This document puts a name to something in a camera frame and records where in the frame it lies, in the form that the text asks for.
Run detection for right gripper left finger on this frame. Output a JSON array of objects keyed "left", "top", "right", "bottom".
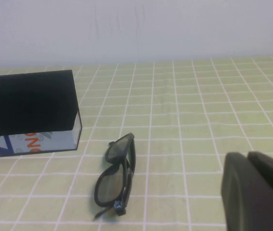
[{"left": 220, "top": 151, "right": 273, "bottom": 231}]

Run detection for black framed glasses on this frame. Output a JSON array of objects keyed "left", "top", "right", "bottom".
[{"left": 92, "top": 132, "right": 137, "bottom": 221}]

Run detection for black printed glasses case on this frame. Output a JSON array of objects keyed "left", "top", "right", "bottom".
[{"left": 0, "top": 69, "right": 83, "bottom": 159}]

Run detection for green checked tablecloth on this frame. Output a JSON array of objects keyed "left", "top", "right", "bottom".
[{"left": 0, "top": 55, "right": 273, "bottom": 231}]

